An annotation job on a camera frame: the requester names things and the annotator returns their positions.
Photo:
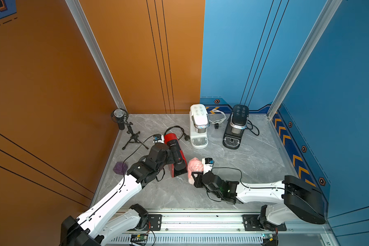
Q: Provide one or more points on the pink towel cloth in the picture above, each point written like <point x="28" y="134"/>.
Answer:
<point x="194" y="165"/>

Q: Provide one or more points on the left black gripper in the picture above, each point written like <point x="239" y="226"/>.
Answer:
<point x="170" y="158"/>

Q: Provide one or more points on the red Nespresso coffee machine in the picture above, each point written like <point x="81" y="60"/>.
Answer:
<point x="176" y="159"/>

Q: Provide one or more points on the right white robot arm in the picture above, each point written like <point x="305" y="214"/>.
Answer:
<point x="284" y="200"/>

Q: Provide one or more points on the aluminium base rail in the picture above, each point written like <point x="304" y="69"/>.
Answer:
<point x="223" y="221"/>

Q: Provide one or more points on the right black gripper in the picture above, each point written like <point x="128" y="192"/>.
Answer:
<point x="198" y="179"/>

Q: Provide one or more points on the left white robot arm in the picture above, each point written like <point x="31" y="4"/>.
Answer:
<point x="98" y="226"/>

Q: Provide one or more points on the white coffee machine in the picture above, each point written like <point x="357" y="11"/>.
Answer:
<point x="199" y="123"/>

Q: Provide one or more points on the black coffee machine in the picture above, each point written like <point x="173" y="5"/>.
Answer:
<point x="237" y="123"/>

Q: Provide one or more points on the purple block toy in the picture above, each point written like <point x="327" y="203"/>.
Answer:
<point x="120" y="168"/>

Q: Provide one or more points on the black microphone on tripod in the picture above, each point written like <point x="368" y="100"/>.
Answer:
<point x="120" y="116"/>

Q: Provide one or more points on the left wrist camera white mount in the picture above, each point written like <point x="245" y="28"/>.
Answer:
<point x="158" y="138"/>

